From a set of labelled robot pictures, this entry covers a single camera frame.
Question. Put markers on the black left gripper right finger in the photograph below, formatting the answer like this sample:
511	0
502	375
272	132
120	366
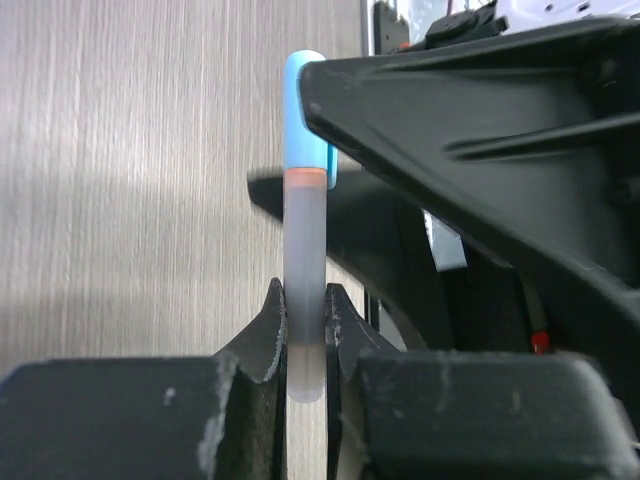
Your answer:
443	415

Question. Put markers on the blue capped glue stick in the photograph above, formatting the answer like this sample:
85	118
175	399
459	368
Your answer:
309	171

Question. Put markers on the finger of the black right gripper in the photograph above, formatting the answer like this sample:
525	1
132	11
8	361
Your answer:
527	144
379	236

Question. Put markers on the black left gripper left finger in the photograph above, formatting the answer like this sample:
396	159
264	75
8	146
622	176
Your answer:
210	417

